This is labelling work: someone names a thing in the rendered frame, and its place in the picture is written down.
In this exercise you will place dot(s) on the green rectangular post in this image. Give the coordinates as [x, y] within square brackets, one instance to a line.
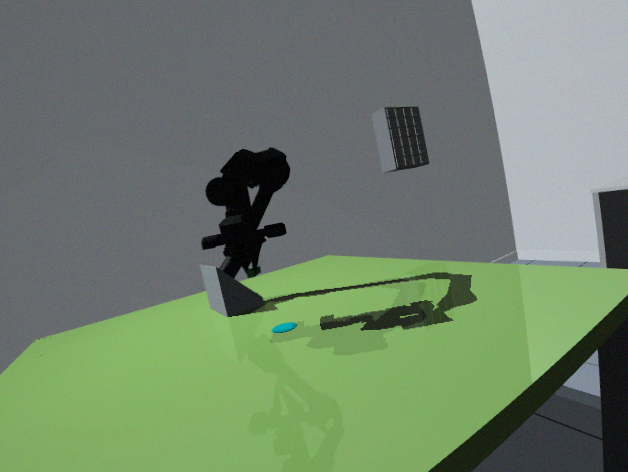
[250, 273]

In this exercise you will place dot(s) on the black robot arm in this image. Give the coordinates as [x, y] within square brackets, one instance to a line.
[268, 169]

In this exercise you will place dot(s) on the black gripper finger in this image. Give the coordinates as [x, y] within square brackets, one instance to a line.
[239, 253]
[255, 250]

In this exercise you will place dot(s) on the cyan circle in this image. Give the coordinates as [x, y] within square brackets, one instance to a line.
[283, 327]

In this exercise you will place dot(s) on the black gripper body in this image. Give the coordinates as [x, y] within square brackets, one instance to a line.
[273, 230]

